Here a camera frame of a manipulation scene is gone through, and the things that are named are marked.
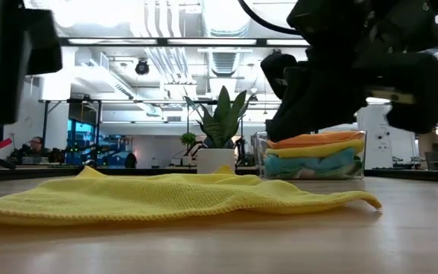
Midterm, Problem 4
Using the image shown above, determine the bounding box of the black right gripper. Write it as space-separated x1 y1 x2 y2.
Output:
260 0 438 142

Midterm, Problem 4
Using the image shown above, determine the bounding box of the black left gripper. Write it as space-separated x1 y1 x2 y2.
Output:
0 0 63 125

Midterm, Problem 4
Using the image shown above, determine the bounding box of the orange microfiber towel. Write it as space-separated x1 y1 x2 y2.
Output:
267 131 365 150

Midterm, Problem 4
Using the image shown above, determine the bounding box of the yellow microfiber towel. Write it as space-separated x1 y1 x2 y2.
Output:
0 165 382 228
266 139 365 159

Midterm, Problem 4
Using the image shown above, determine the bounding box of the blue microfiber towel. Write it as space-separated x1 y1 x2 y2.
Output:
263 148 359 177

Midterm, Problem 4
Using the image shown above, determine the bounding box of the white column unit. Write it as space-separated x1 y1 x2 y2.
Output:
357 104 417 170

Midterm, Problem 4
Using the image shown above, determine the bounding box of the clear plastic bin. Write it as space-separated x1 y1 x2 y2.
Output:
255 130 367 180

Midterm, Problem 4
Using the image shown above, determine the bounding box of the snake plant in white pot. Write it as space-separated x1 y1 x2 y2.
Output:
182 85 256 175

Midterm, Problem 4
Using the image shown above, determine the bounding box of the small green potted plant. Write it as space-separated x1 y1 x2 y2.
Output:
179 132 198 167

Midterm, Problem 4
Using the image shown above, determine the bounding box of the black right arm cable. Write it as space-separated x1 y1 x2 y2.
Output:
236 0 303 36

